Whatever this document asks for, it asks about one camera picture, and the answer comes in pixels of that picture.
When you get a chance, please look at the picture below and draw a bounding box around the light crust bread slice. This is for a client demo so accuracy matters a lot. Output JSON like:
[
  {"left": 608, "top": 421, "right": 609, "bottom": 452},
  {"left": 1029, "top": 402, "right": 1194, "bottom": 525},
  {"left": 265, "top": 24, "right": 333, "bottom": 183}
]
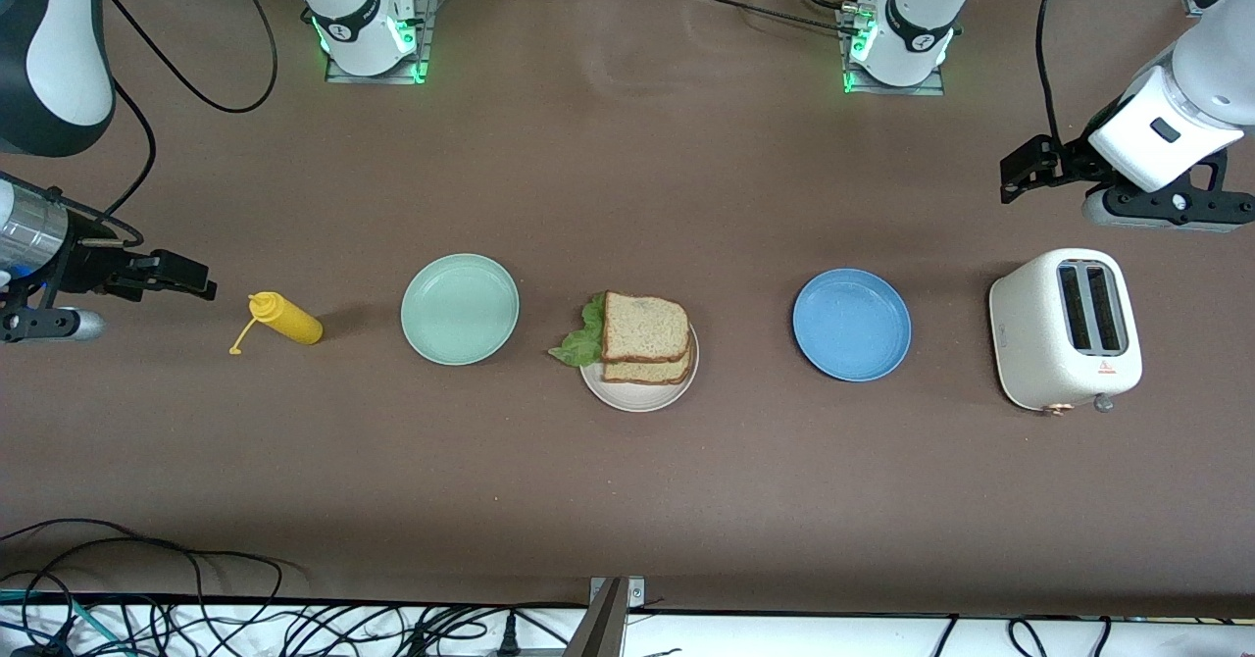
[{"left": 601, "top": 331, "right": 696, "bottom": 386}]

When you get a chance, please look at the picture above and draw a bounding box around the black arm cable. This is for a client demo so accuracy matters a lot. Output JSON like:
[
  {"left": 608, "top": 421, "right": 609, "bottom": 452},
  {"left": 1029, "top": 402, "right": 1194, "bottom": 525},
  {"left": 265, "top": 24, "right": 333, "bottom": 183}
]
[
  {"left": 1035, "top": 0, "right": 1075, "bottom": 146},
  {"left": 0, "top": 0, "right": 279, "bottom": 248}
]

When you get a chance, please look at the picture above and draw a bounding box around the yellow mustard squeeze bottle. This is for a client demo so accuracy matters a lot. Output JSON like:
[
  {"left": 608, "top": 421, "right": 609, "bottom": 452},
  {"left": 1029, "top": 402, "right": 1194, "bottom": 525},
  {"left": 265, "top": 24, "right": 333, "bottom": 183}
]
[{"left": 228, "top": 291, "right": 325, "bottom": 357}]

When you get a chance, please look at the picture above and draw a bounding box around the green plate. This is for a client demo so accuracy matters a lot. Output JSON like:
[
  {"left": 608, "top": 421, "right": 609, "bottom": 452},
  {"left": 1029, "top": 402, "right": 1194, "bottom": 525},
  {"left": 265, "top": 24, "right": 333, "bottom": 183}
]
[{"left": 400, "top": 253, "right": 521, "bottom": 367}]

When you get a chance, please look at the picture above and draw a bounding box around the beige plate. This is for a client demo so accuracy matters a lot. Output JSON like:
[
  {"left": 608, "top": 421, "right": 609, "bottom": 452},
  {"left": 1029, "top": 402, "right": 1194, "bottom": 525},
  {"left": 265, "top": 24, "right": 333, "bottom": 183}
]
[{"left": 578, "top": 322, "right": 701, "bottom": 414}]

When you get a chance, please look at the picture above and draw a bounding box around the teal cable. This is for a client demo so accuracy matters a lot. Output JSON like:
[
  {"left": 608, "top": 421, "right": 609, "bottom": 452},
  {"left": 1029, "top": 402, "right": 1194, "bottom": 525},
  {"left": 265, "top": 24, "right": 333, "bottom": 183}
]
[{"left": 0, "top": 588, "right": 111, "bottom": 657}]

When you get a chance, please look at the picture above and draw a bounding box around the black hanging cable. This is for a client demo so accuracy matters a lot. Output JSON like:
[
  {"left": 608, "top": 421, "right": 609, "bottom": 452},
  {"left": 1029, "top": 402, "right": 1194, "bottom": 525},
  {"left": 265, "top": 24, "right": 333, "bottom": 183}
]
[{"left": 931, "top": 616, "right": 1114, "bottom": 657}]

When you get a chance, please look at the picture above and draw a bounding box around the metal table bracket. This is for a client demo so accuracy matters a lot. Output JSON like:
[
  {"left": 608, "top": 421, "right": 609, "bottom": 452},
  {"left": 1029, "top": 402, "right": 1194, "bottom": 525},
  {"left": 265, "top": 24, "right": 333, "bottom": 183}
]
[{"left": 564, "top": 577, "right": 648, "bottom": 657}]

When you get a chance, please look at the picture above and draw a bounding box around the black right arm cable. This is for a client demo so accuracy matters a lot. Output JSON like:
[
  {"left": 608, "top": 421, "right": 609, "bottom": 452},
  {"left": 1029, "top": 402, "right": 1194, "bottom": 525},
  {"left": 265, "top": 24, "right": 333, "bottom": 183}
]
[{"left": 0, "top": 0, "right": 279, "bottom": 248}]

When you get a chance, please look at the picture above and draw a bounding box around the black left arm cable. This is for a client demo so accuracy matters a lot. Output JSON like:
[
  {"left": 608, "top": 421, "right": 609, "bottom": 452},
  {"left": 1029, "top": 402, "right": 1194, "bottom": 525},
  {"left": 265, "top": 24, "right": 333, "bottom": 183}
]
[{"left": 1035, "top": 0, "right": 1075, "bottom": 146}]

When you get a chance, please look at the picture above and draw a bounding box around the dark crust bread slice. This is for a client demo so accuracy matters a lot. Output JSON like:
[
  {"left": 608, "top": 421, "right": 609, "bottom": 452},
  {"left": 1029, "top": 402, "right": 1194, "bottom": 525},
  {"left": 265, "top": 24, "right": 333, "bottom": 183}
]
[{"left": 600, "top": 290, "right": 692, "bottom": 365}]

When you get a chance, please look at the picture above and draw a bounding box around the black base power cable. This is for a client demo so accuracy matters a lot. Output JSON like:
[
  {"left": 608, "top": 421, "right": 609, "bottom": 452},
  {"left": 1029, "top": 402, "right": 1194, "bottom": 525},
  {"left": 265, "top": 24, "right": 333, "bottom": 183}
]
[{"left": 686, "top": 0, "right": 862, "bottom": 32}]

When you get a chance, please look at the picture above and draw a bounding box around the white two-slot toaster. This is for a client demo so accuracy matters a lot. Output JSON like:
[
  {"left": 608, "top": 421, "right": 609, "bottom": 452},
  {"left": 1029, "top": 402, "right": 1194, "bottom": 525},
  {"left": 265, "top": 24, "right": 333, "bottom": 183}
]
[{"left": 988, "top": 248, "right": 1144, "bottom": 415}]

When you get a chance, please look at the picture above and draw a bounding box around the black looped floor cable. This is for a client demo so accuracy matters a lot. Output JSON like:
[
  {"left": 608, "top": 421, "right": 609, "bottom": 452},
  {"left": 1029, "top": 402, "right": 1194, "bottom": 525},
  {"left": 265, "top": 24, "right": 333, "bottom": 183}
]
[{"left": 0, "top": 518, "right": 315, "bottom": 657}]

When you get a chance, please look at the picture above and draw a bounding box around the blue plate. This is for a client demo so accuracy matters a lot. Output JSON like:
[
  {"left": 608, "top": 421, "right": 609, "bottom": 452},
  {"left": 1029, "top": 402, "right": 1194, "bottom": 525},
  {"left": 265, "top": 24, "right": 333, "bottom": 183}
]
[{"left": 792, "top": 268, "right": 913, "bottom": 382}]

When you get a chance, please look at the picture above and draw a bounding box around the green lettuce leaf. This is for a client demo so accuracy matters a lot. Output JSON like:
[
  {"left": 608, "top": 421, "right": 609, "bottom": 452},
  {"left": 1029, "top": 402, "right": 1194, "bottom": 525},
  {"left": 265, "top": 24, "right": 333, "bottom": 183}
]
[{"left": 547, "top": 292, "right": 608, "bottom": 369}]

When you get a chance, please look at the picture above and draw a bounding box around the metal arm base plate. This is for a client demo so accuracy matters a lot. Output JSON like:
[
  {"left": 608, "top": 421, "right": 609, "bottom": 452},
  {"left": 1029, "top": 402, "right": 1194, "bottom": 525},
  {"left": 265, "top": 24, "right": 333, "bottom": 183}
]
[
  {"left": 838, "top": 5, "right": 947, "bottom": 97},
  {"left": 326, "top": 0, "right": 437, "bottom": 84}
]

